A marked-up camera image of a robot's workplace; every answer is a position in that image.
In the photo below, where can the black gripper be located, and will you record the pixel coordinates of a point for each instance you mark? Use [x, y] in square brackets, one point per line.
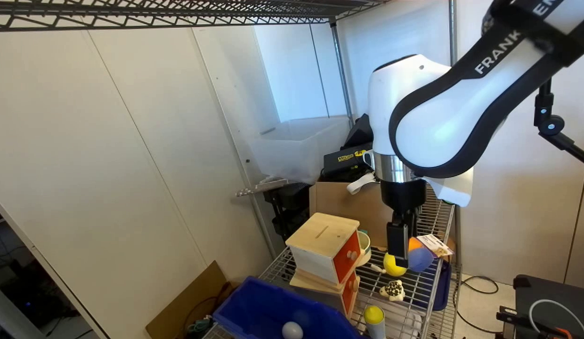
[403, 198]

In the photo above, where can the small tortoise doll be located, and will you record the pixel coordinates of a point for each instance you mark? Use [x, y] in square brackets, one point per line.
[392, 290]

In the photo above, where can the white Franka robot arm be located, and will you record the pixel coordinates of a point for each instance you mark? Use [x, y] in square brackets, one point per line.
[430, 124]

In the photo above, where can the brown cardboard box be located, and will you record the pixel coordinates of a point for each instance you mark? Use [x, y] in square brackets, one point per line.
[341, 207]

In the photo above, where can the small wooden red-front box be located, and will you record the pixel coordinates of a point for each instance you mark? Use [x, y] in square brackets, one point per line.
[349, 294]

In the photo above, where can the large wooden red-front box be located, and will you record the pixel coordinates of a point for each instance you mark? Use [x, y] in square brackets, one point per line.
[317, 241]

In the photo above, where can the blue plastic box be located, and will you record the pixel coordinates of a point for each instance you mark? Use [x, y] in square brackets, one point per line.
[260, 311]

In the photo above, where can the yellow soft ball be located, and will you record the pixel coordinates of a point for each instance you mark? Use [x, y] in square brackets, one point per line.
[392, 266]

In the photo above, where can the blue soft ball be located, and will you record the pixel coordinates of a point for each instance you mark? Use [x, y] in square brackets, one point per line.
[420, 260]

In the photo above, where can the white purple package card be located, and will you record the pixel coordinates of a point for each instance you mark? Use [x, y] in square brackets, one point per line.
[435, 245]

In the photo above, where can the blue bucket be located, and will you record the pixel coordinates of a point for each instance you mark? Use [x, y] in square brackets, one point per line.
[443, 288]

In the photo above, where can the white cloth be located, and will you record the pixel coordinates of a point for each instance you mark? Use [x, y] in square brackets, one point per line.
[360, 183]

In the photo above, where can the pale wrist-mounted plate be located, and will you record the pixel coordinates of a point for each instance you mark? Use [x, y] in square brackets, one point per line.
[454, 188]

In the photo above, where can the yellow-topped toy bottle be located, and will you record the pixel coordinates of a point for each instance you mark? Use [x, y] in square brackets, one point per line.
[375, 316]

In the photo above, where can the black bag yellow logo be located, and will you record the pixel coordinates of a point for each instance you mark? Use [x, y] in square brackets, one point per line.
[349, 162]

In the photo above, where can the black object beside carton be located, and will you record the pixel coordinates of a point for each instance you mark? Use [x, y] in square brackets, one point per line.
[288, 209]

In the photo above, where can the clear plastic storage bin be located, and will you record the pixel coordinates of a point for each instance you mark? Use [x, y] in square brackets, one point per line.
[292, 151]

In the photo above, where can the flat brown cardboard piece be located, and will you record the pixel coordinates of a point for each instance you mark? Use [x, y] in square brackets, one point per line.
[190, 301]

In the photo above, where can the silver metal bracket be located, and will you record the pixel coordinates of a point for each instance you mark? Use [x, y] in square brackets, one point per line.
[260, 187]

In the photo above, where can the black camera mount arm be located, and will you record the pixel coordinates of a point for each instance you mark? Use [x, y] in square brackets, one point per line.
[558, 134]

